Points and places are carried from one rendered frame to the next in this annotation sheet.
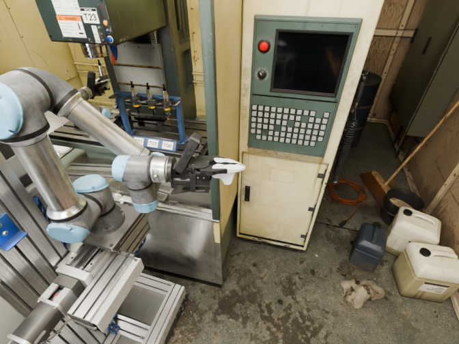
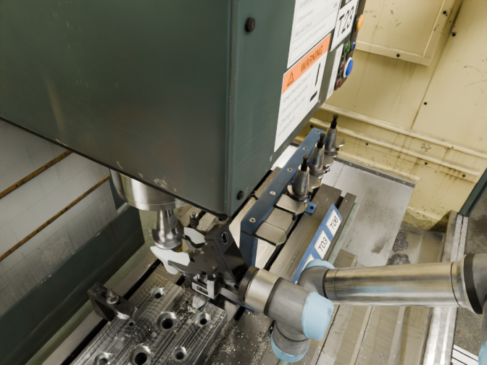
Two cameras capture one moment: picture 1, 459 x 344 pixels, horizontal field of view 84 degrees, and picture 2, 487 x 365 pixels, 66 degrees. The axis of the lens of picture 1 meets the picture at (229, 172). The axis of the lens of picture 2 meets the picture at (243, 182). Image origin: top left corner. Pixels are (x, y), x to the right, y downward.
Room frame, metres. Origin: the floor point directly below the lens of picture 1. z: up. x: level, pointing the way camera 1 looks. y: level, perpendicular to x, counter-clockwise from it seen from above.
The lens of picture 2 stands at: (1.60, 1.34, 1.86)
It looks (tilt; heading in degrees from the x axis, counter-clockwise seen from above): 41 degrees down; 282
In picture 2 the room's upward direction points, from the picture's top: 4 degrees clockwise
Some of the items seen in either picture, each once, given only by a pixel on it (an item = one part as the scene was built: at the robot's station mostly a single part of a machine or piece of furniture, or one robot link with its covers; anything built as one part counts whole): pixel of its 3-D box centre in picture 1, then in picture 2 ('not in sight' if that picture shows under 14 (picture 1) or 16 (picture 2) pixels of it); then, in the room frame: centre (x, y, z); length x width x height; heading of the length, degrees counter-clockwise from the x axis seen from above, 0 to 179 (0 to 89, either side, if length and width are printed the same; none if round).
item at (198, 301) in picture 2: (123, 119); (209, 292); (1.79, 0.82, 0.97); 0.13 x 0.03 x 0.15; 76
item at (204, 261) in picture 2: (93, 89); (224, 274); (1.71, 0.93, 1.24); 0.12 x 0.08 x 0.09; 167
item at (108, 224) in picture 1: (102, 213); not in sight; (0.72, 0.52, 1.09); 0.15 x 0.15 x 0.10
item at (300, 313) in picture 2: (78, 97); (299, 309); (1.56, 0.96, 1.24); 0.11 x 0.08 x 0.09; 167
